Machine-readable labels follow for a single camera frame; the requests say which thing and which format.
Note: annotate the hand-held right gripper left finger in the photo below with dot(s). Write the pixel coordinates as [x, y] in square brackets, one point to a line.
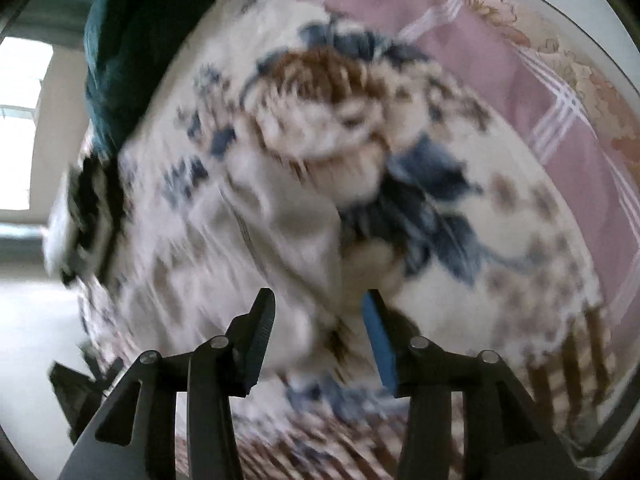
[262, 341]

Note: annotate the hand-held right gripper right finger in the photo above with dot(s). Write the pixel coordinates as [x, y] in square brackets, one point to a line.
[379, 346]

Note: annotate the light grey small garment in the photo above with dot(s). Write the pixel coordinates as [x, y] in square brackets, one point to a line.
[295, 240]

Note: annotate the floral white blue brown blanket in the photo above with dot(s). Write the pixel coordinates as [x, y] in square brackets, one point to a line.
[440, 270]

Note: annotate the window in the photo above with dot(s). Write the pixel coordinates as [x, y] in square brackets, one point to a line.
[20, 125]

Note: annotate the dark object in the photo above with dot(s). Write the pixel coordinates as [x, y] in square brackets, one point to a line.
[75, 395]

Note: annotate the dark teal cloth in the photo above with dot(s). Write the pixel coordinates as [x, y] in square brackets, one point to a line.
[135, 40]

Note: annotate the pink plaid bedsheet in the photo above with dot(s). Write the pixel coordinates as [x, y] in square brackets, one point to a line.
[500, 80]

